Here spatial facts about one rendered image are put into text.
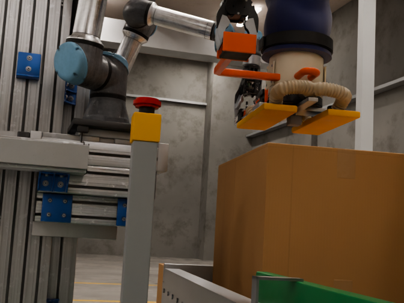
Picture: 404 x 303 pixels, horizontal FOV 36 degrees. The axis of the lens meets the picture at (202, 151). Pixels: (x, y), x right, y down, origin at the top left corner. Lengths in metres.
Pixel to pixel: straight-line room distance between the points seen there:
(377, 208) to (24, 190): 1.12
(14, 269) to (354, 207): 1.10
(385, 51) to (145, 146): 10.51
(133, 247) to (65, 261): 0.71
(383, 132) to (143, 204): 10.16
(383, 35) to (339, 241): 10.54
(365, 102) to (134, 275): 4.54
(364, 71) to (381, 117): 5.78
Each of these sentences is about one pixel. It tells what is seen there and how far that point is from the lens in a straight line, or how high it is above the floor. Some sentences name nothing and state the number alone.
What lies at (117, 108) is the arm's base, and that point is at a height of 1.09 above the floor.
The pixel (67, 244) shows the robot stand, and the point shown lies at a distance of 2.18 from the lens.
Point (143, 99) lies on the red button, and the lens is 1.54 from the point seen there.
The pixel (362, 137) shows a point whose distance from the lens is 5.79.
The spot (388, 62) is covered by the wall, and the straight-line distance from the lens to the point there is 11.73.
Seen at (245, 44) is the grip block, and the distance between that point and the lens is 1.62.
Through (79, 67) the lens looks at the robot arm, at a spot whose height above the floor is 1.18.
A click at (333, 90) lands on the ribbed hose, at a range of 1.82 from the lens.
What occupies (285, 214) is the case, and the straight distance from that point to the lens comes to 1.55.
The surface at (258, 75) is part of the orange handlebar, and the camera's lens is 1.91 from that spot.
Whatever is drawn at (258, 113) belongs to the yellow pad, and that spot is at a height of 1.07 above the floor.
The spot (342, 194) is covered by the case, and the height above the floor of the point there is 0.83.
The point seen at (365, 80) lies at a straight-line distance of 5.90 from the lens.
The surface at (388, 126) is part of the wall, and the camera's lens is 11.43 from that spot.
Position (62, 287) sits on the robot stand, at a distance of 2.19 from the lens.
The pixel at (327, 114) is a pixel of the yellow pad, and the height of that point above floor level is 1.07.
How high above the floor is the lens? 0.72
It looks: 7 degrees up
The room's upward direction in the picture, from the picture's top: 3 degrees clockwise
